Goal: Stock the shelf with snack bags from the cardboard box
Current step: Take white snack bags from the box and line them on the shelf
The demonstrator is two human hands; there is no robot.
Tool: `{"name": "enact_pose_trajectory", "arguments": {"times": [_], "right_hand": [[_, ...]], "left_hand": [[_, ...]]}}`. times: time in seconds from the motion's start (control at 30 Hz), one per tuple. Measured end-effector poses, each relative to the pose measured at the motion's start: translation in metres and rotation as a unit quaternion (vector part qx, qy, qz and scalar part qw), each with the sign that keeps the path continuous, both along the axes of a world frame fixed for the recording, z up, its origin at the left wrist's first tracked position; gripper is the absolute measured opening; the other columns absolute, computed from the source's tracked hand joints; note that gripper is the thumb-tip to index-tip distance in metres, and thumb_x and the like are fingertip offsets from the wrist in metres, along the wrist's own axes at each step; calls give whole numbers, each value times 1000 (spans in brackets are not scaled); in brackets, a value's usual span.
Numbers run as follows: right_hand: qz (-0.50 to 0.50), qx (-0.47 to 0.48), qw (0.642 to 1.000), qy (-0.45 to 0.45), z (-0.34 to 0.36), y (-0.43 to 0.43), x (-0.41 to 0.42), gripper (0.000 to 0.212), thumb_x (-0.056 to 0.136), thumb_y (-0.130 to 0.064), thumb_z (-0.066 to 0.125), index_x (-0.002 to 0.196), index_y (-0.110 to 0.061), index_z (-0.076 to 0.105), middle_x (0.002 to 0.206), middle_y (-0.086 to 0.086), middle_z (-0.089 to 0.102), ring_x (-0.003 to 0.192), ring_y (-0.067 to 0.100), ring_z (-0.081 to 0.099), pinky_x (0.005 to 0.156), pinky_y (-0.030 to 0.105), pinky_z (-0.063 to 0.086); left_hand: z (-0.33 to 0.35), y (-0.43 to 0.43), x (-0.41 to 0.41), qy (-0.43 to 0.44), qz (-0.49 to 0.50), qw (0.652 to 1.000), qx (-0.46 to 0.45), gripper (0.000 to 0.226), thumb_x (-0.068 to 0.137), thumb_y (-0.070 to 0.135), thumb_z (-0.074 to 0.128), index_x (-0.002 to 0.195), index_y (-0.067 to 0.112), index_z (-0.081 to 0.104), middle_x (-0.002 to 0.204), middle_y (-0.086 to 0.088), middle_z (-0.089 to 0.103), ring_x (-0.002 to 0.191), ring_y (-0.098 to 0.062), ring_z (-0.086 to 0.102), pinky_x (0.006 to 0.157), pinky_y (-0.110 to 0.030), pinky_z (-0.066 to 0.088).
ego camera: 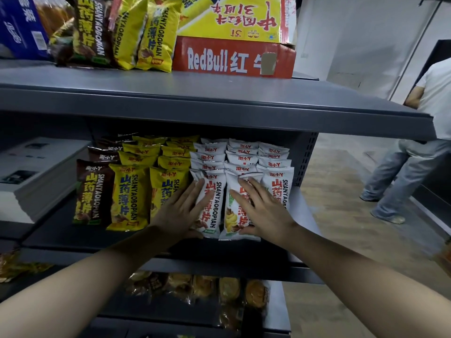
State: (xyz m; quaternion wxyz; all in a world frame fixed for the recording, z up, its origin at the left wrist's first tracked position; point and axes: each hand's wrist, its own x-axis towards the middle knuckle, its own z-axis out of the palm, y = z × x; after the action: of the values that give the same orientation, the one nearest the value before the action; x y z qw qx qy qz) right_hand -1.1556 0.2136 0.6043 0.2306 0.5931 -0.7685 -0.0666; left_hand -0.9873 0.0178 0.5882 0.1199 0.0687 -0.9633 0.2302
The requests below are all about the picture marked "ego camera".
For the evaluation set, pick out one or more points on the person's left hand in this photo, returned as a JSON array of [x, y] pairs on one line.
[[179, 218]]

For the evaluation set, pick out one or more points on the person's right hand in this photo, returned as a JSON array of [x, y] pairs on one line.
[[267, 218]]

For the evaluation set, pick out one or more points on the dark grey metal shelf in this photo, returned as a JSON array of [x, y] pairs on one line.
[[225, 102]]

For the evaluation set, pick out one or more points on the person's left forearm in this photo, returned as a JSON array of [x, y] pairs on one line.
[[70, 288]]

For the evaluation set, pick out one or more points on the person's right forearm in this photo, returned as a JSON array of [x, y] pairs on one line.
[[370, 285]]

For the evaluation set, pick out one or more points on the white printed flat box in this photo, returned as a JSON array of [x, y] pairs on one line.
[[38, 175]]

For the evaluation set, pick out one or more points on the orange wrapped snacks on shelf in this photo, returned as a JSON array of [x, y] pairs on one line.
[[21, 267]]

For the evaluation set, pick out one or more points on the pile of wrapped pastries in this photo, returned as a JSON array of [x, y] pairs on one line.
[[197, 288]]

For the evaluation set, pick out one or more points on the red carton with white lettering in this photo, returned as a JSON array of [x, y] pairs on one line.
[[218, 61]]

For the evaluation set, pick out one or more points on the yellow printed carton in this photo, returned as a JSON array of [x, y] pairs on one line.
[[229, 17]]

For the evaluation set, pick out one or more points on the pack of orange drink bottles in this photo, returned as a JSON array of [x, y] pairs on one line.
[[53, 12]]

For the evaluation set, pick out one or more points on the blue drink carton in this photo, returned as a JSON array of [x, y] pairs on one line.
[[19, 28]]

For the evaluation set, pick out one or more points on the black wall shelving unit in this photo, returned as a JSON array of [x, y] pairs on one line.
[[437, 204]]

